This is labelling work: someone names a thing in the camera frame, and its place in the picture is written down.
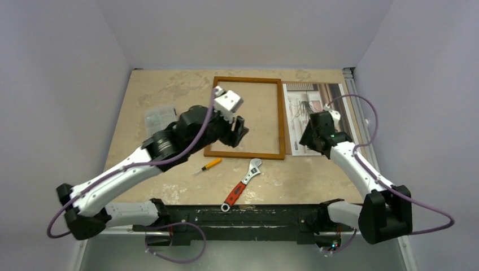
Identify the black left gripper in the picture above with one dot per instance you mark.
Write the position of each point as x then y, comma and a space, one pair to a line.
233, 137

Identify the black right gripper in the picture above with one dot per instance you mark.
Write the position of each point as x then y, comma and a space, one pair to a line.
312, 138

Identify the printed plant photo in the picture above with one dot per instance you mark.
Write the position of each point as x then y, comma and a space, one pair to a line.
318, 109

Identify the yellow handled screwdriver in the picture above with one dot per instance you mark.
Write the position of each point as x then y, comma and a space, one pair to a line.
208, 166

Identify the wooden picture frame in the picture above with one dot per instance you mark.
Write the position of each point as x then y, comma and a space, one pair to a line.
263, 111

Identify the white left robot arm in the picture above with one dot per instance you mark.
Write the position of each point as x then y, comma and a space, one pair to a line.
88, 209

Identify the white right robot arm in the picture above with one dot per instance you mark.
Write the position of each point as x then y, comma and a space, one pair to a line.
339, 211

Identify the clear plastic screw box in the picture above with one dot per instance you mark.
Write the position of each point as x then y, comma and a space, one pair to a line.
158, 118

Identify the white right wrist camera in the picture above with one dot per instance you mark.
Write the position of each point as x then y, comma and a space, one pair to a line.
336, 116

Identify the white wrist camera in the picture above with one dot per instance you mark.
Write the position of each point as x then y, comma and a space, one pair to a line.
226, 103
336, 116

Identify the silver right side rail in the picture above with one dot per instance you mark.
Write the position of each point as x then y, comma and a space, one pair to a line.
365, 112

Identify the red handled adjustable wrench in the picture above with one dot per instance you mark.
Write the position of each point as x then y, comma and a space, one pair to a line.
240, 187

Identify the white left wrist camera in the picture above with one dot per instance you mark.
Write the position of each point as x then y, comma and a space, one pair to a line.
226, 103

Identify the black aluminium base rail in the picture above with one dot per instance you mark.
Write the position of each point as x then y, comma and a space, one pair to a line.
178, 225

